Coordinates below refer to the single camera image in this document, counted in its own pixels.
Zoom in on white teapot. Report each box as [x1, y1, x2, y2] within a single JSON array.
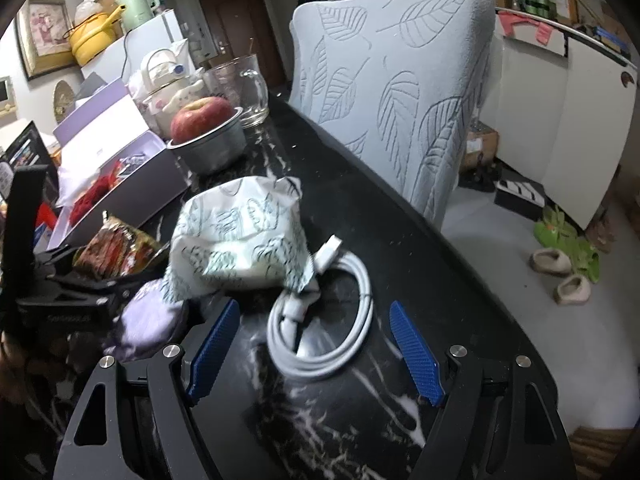
[[140, 49, 206, 133]]

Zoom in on white plush rabbit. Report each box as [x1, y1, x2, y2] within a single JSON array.
[[170, 80, 207, 111]]

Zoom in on white fridge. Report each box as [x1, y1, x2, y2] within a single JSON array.
[[80, 10, 183, 91]]

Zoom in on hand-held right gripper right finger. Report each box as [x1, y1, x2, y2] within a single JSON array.
[[389, 301, 571, 480]]

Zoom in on green kettle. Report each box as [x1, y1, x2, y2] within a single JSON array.
[[115, 0, 157, 32]]

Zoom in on round woven tray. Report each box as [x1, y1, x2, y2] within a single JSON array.
[[52, 80, 77, 123]]

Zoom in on green plush slippers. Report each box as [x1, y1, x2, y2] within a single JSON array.
[[532, 205, 601, 283]]

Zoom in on beige slipper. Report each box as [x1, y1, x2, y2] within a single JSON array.
[[531, 249, 572, 276], [554, 275, 592, 306]]

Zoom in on red apple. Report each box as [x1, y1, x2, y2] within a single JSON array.
[[170, 97, 236, 143]]

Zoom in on glass mug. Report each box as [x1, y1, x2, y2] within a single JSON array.
[[202, 55, 271, 127]]

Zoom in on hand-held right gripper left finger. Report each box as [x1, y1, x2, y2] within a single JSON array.
[[70, 297, 242, 480]]

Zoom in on white green-printed packet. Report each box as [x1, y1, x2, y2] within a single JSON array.
[[162, 176, 321, 303]]

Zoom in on lavender drawstring pouch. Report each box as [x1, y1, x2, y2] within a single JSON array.
[[102, 277, 188, 361]]

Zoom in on framed picture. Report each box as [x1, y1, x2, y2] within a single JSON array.
[[15, 0, 73, 81]]

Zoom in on black striped shoe box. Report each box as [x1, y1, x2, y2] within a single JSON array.
[[494, 177, 547, 207]]

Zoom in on white cabinet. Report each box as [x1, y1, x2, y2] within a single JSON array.
[[492, 7, 640, 231]]

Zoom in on chair with leaf-pattern cover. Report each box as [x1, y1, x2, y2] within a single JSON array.
[[290, 0, 497, 223]]

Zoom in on white crumpled plastic bag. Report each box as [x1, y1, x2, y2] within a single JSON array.
[[75, 0, 108, 26]]

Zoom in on grey plastic mailer bag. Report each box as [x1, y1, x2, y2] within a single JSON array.
[[75, 72, 121, 106]]

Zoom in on black printed pouch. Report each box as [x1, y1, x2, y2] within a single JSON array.
[[0, 121, 58, 196]]

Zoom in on lavender gift box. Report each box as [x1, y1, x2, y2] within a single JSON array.
[[47, 77, 193, 251]]

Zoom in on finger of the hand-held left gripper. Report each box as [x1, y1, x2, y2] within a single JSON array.
[[5, 166, 51, 273], [35, 247, 173, 306]]

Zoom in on pink cloth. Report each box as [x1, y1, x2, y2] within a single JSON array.
[[496, 10, 553, 43]]

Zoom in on white cable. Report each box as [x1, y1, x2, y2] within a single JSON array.
[[267, 236, 375, 378]]

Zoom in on metal bowl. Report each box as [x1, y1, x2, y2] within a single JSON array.
[[166, 108, 247, 176]]

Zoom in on red knitted pouch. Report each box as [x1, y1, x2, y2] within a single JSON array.
[[67, 172, 118, 226]]

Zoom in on brown door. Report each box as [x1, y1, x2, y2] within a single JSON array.
[[197, 0, 288, 88]]

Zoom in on brown gold snack packet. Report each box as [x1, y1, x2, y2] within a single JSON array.
[[72, 212, 168, 279]]

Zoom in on yellow pot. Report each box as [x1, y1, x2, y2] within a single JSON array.
[[62, 7, 125, 67]]

